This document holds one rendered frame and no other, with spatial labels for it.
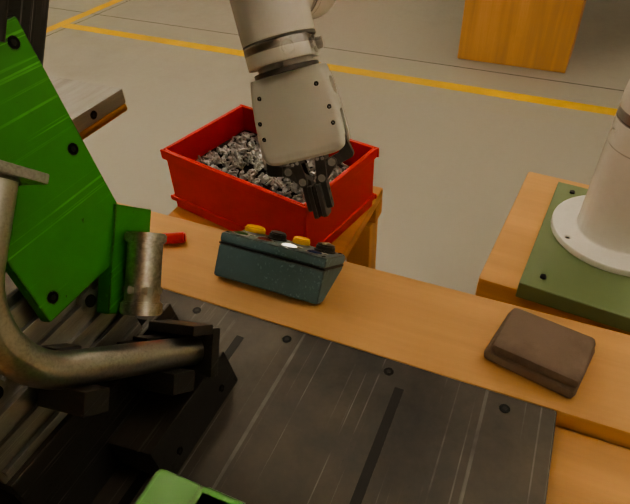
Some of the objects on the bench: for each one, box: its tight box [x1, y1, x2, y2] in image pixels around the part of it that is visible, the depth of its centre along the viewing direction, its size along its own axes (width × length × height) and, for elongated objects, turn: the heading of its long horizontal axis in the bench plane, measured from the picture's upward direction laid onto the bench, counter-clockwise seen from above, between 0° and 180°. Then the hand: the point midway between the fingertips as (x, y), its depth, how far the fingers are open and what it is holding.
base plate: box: [0, 271, 557, 504], centre depth 61 cm, size 42×110×2 cm, turn 68°
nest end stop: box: [169, 327, 220, 378], centre depth 59 cm, size 4×7×6 cm, turn 68°
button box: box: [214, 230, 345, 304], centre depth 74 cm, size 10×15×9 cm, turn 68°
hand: (319, 199), depth 67 cm, fingers closed
